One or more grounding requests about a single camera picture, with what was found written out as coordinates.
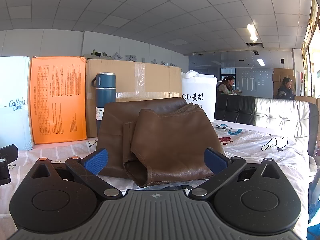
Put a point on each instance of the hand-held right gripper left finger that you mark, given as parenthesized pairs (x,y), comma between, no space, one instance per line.
(96,160)

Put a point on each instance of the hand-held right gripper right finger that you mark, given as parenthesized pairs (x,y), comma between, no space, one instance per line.
(215,160)

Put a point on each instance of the brown leather pants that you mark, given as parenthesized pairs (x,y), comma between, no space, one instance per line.
(170,140)

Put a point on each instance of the cartoon printed bedsheet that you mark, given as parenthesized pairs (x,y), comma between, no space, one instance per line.
(252,155)

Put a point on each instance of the large light blue carton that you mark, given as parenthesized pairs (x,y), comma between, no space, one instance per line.
(13,100)

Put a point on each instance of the blue thermos bottle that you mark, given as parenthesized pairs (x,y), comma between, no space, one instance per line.
(105,97)

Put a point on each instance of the white shopping bag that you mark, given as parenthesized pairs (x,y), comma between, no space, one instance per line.
(200,92)

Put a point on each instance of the orange printed box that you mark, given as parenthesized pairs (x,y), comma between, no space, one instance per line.
(58,97)

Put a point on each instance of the padded black grey headboard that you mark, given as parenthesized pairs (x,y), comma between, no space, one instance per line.
(275,115)

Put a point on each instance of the brown cardboard box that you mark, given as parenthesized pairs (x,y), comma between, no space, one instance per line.
(155,80)

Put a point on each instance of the blue cloth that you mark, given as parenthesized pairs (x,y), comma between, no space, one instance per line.
(314,205)

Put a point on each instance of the stack of cardboard boxes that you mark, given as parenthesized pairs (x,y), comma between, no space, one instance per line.
(283,75)

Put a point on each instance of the ceiling light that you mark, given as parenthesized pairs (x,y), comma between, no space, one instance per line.
(252,32)

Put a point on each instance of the silver wall lettering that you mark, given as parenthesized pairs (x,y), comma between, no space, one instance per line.
(145,60)

